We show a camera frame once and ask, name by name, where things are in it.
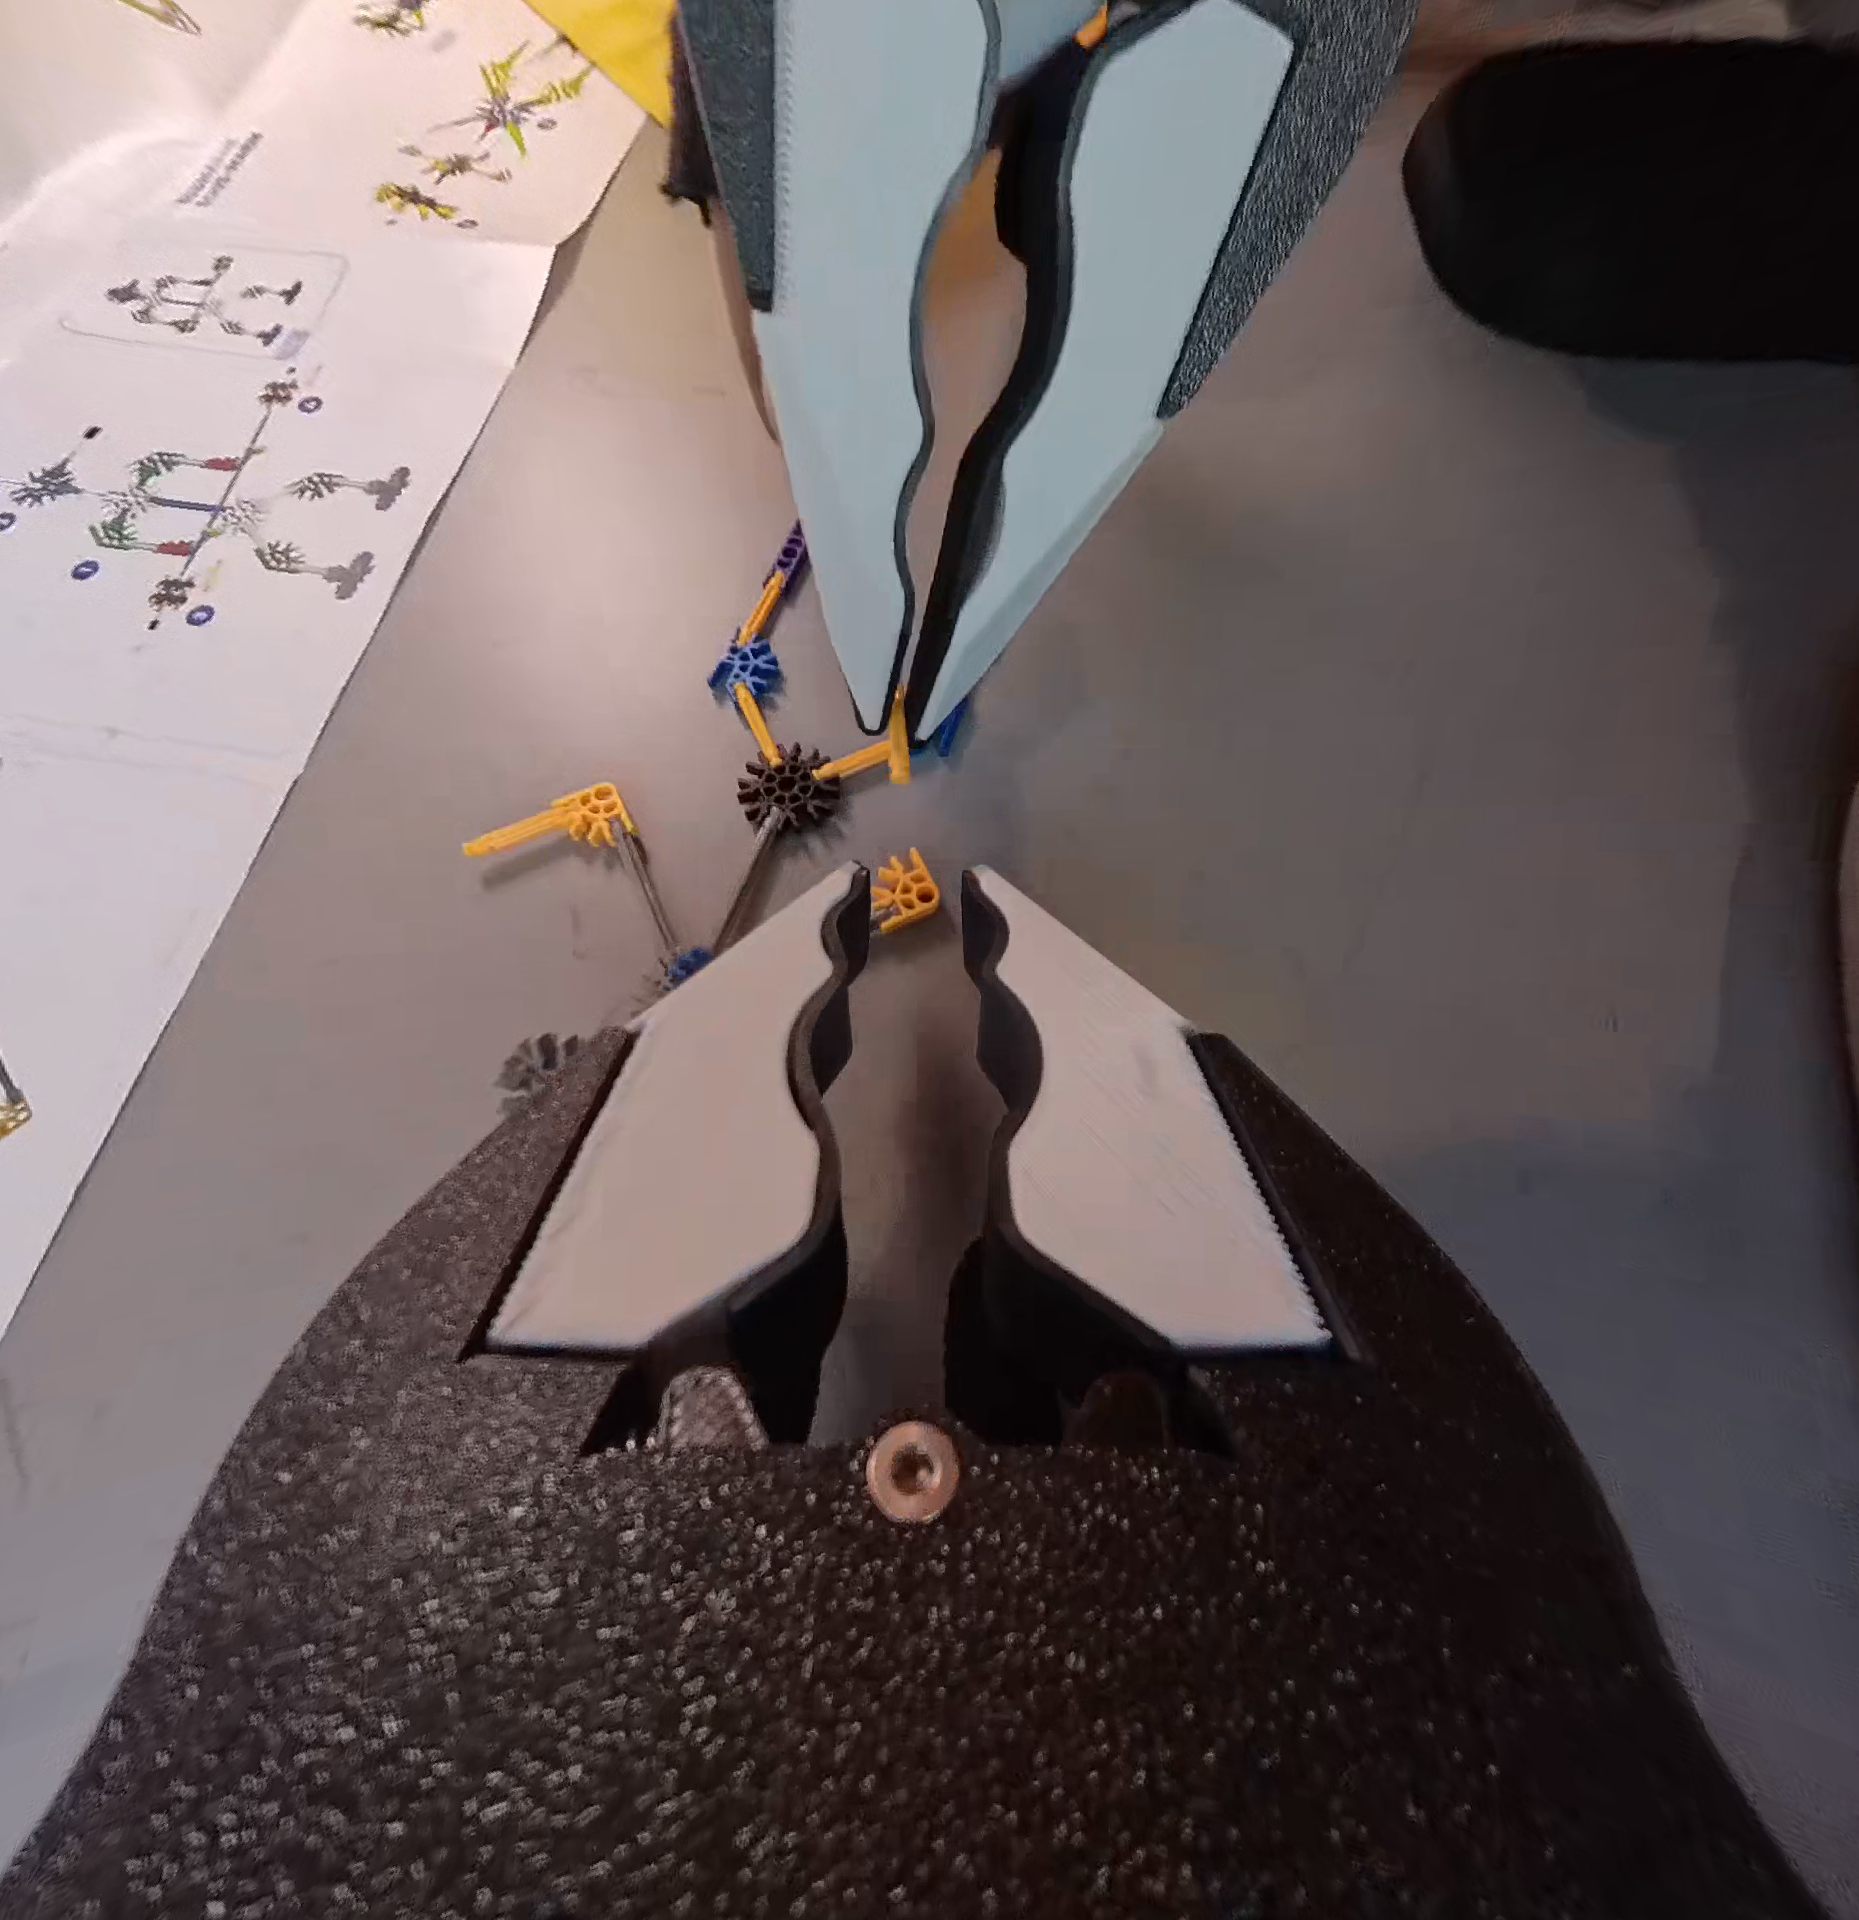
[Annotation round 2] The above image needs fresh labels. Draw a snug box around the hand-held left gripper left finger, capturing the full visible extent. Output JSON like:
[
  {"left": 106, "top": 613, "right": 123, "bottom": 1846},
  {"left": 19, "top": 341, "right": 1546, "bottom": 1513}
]
[{"left": 494, "top": 862, "right": 874, "bottom": 1444}]

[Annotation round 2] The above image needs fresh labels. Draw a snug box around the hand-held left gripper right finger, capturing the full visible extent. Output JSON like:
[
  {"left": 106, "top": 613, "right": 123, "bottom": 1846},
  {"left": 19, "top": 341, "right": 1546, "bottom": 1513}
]
[{"left": 959, "top": 864, "right": 1338, "bottom": 1444}]

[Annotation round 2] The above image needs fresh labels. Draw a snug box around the white toy instruction sheet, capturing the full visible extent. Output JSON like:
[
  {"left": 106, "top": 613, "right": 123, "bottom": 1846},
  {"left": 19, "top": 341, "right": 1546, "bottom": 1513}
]
[{"left": 0, "top": 0, "right": 690, "bottom": 1382}]

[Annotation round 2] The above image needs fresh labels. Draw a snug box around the multicolour rod and connector assembly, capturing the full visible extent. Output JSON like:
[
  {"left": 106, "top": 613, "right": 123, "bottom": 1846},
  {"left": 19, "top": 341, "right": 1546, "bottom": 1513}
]
[{"left": 557, "top": 521, "right": 974, "bottom": 995}]

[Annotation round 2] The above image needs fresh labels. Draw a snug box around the yellow plastic bin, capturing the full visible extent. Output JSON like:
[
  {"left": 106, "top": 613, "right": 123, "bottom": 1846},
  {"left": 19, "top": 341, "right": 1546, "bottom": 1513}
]
[{"left": 525, "top": 0, "right": 675, "bottom": 127}]

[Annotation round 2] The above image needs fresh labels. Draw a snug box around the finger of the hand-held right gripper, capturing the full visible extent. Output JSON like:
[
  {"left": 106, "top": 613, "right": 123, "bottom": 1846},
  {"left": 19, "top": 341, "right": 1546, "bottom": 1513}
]
[
  {"left": 906, "top": 0, "right": 1300, "bottom": 741},
  {"left": 752, "top": 0, "right": 1007, "bottom": 734}
]

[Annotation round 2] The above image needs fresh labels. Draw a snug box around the person's right forearm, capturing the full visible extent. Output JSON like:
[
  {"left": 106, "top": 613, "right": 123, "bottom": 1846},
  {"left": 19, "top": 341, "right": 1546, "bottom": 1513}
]
[{"left": 1394, "top": 0, "right": 1859, "bottom": 69}]

